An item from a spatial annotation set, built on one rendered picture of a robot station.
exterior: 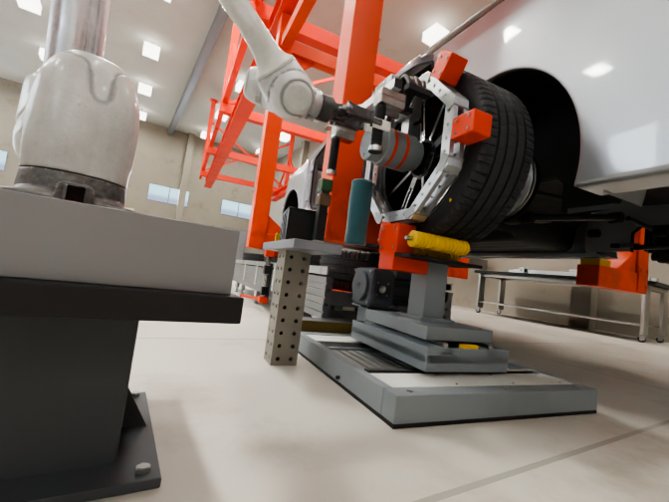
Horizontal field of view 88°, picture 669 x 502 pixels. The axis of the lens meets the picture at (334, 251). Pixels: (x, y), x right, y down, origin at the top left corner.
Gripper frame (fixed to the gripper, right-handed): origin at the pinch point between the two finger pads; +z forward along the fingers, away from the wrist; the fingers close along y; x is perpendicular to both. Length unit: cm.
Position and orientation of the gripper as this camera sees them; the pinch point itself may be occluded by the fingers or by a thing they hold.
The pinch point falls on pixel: (377, 126)
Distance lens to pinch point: 117.1
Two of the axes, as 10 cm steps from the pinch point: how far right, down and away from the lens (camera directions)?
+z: 9.0, 1.5, 4.1
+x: 1.3, -9.9, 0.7
